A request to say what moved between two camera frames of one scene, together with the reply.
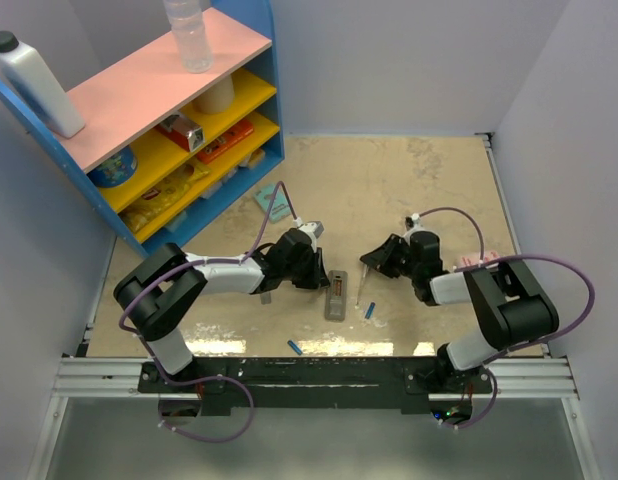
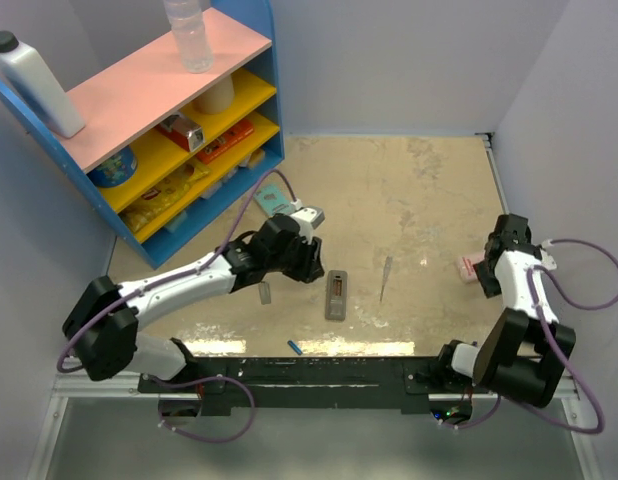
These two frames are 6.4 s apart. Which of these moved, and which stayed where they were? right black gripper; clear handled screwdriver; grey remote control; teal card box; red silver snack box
Moved: clear handled screwdriver; right black gripper
Stayed: grey remote control; teal card box; red silver snack box
